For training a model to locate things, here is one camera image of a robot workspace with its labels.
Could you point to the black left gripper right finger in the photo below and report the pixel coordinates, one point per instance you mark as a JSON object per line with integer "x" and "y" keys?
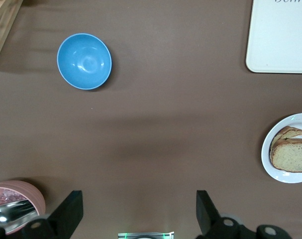
{"x": 206, "y": 219}

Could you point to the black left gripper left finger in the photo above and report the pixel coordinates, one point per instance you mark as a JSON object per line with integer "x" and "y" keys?
{"x": 67, "y": 216}

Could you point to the white round plate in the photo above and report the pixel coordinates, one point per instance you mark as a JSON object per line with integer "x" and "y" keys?
{"x": 269, "y": 164}

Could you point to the plain bread slice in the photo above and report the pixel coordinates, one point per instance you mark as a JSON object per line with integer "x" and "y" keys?
{"x": 292, "y": 156}

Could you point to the pink ribbed bowl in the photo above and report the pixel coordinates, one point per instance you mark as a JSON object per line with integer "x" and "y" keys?
{"x": 29, "y": 191}

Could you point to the metal spoon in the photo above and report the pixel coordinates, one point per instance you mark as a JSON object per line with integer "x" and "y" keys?
{"x": 9, "y": 214}

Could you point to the pink crinkled wrap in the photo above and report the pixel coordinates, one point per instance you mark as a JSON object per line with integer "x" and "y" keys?
{"x": 11, "y": 196}

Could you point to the blue bowl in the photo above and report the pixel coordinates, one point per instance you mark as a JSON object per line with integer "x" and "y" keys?
{"x": 84, "y": 61}

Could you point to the cream bear print tray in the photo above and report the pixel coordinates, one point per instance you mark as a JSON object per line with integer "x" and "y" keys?
{"x": 280, "y": 37}

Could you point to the wooden mug rack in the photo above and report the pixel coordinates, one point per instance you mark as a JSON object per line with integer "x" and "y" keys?
{"x": 4, "y": 30}

